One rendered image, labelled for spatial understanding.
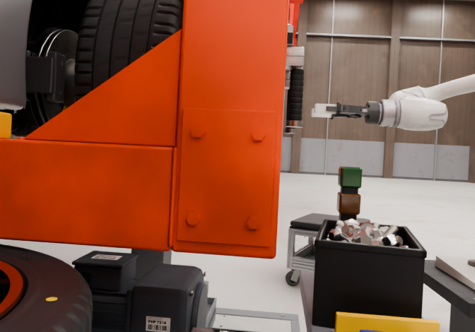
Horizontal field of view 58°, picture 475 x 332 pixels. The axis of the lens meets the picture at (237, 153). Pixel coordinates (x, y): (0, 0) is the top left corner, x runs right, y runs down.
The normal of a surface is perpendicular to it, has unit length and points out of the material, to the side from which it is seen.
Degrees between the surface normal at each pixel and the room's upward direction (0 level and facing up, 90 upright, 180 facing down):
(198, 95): 90
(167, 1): 58
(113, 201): 90
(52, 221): 90
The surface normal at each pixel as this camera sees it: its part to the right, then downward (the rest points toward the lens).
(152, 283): 0.01, -0.92
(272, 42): -0.10, 0.00
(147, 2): -0.06, -0.52
